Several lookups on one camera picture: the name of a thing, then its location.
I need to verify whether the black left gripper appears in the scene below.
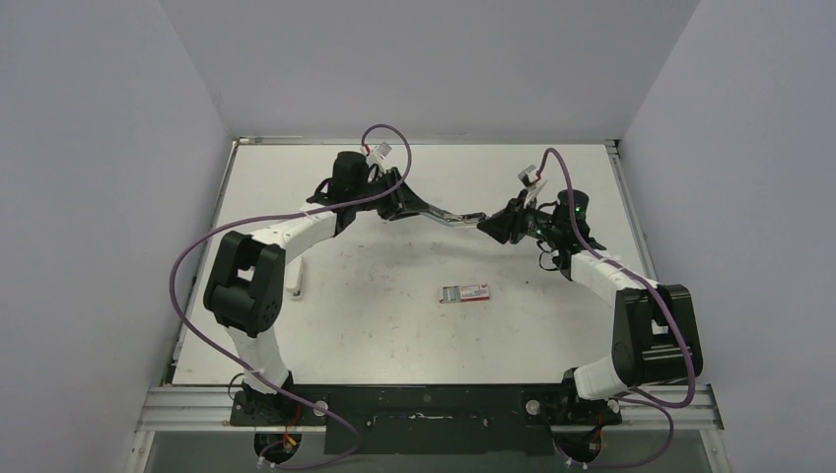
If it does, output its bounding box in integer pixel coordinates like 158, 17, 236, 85
351, 168, 427, 221

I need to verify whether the light blue stapler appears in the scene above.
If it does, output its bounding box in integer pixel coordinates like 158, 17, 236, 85
419, 205, 487, 230

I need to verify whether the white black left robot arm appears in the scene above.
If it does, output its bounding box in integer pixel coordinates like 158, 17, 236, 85
204, 145, 519, 425

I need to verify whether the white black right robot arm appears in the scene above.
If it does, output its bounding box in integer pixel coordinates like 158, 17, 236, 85
479, 189, 703, 423

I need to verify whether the red white staple box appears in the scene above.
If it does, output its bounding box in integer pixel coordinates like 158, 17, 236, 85
439, 284, 490, 304

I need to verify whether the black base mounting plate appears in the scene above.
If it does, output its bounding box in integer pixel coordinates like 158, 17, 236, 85
229, 382, 622, 456

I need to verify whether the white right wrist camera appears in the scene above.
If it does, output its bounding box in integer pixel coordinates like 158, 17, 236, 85
518, 165, 547, 206

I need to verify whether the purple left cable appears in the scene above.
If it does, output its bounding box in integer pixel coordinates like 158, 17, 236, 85
169, 123, 413, 473

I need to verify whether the purple cable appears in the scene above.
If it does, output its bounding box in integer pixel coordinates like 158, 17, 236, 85
169, 123, 413, 473
541, 147, 699, 471

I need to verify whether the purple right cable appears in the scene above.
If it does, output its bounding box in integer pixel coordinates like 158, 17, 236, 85
541, 147, 699, 471

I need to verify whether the aluminium front rail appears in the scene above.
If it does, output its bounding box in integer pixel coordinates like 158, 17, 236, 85
135, 384, 724, 434

